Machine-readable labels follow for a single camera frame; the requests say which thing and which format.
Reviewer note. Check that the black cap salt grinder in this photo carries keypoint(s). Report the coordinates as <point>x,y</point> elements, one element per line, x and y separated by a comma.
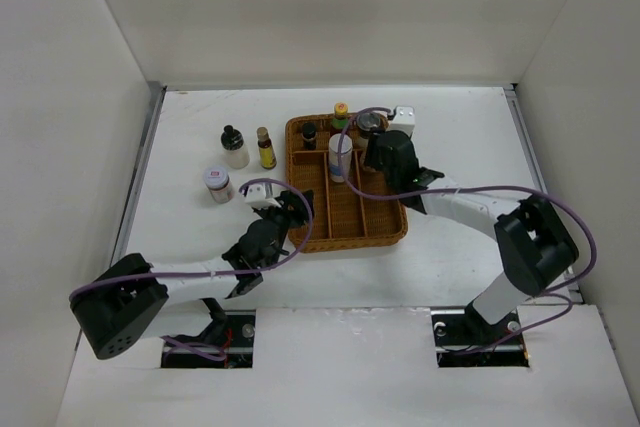
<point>366,124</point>

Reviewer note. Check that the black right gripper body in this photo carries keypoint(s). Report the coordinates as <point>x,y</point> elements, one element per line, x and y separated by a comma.
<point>392,179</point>

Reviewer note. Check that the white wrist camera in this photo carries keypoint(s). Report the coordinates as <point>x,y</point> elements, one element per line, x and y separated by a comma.
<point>260,196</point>
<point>402,119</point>

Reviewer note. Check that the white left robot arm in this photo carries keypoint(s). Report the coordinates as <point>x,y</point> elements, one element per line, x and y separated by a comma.
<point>179,303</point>

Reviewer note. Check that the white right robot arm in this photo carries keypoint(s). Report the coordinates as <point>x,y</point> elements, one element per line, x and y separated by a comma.
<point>534,246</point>

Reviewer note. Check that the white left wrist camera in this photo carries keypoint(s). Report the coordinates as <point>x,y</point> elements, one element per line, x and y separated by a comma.
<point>260,196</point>

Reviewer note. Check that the silver lid tall jar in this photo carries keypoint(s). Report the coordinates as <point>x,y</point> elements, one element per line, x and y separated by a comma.
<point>340,149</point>

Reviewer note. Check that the small black cap bottle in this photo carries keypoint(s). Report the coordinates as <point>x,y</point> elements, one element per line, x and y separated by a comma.
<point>309,135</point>

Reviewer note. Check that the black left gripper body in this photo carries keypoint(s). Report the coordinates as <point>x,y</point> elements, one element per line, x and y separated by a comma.
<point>281,219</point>

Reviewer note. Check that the yellow label brown bottle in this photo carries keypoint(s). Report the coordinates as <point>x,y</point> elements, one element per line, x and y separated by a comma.
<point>266,151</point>

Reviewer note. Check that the black stopper white bottle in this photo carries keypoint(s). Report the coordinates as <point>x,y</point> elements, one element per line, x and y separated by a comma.
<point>235,149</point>

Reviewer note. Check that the white lid brown jar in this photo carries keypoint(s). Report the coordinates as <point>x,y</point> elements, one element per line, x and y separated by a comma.
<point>218,184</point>

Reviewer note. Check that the yellow cap sauce bottle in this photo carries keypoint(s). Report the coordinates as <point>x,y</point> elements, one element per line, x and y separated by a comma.
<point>340,118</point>

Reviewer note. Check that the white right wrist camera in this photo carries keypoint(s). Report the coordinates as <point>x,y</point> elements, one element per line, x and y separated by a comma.
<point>402,119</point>

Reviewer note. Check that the brown wicker divided tray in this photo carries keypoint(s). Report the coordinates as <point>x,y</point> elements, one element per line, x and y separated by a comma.
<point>343,220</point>

